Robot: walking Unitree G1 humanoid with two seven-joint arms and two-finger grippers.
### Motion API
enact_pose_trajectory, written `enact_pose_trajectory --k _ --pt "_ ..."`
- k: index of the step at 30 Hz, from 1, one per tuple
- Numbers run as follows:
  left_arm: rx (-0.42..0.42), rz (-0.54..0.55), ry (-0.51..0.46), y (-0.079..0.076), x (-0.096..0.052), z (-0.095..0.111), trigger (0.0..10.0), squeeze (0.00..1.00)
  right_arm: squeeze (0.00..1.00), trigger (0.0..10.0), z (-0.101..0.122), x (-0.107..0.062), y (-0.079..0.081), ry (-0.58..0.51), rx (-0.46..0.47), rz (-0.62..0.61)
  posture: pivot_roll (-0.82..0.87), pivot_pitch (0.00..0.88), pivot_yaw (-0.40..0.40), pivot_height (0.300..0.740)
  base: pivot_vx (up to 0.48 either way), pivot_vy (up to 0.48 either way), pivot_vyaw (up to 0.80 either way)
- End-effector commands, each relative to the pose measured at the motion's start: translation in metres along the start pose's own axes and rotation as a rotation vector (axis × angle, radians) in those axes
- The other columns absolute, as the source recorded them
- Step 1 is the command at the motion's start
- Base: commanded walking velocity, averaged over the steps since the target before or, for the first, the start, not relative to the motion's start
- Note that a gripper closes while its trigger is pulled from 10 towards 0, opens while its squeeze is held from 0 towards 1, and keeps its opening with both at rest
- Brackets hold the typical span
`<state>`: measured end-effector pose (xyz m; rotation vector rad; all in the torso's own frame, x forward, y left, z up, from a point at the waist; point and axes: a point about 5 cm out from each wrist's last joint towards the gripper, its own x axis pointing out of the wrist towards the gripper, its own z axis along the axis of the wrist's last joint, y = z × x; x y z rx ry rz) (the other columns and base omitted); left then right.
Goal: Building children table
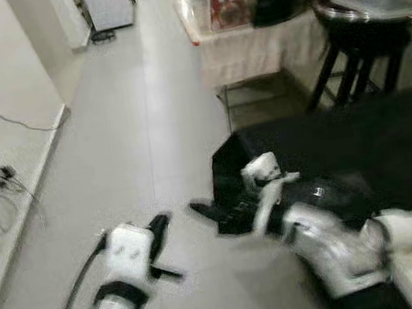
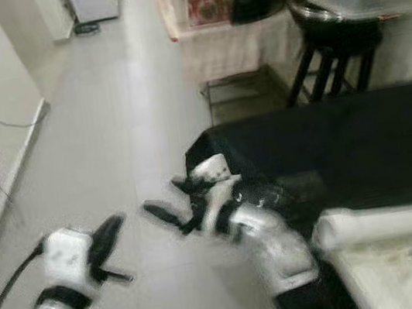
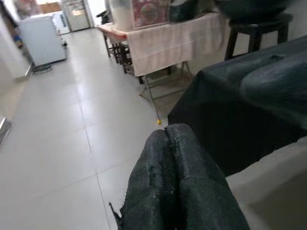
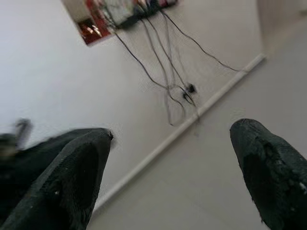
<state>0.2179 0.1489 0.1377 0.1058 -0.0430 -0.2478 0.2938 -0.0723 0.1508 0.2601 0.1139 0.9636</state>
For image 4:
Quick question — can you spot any black power adapter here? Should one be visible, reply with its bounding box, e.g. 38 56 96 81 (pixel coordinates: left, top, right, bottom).
183 82 198 99

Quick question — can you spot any black power strip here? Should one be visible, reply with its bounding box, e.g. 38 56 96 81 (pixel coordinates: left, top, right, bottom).
115 0 180 29

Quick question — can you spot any black wall cable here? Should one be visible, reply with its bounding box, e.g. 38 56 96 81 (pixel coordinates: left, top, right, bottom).
163 9 248 72
115 14 200 127

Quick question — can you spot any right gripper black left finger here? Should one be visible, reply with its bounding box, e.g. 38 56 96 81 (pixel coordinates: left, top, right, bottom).
0 128 114 230

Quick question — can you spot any red printed box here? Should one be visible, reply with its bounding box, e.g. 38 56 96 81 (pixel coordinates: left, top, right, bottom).
76 0 113 46

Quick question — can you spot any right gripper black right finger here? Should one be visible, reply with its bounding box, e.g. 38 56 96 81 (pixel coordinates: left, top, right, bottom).
229 118 307 230

